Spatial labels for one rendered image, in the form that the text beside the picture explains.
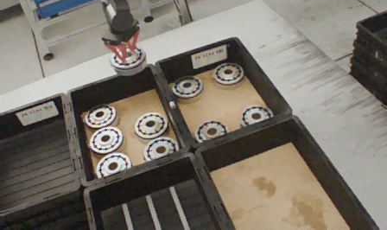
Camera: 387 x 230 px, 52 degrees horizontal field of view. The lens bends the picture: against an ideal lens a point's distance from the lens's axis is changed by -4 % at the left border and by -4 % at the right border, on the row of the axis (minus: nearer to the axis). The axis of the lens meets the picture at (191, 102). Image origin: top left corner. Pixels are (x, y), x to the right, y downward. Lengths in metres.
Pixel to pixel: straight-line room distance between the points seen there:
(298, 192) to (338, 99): 0.52
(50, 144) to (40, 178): 0.13
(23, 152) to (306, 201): 0.87
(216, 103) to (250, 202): 0.38
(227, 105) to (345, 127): 0.41
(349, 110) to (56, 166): 0.99
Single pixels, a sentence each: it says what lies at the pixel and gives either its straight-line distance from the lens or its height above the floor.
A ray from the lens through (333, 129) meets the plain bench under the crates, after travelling 1.42.
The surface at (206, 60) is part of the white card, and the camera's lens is 1.40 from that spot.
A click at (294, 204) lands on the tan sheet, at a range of 1.08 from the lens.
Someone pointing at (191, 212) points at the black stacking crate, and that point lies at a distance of 1.08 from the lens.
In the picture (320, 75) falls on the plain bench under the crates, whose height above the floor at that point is 0.70.
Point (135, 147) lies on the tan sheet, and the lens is 1.24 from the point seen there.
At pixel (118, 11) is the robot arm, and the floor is 1.26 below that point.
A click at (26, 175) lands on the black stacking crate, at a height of 0.83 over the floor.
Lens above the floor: 1.76
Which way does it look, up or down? 45 degrees down
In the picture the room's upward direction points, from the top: 11 degrees counter-clockwise
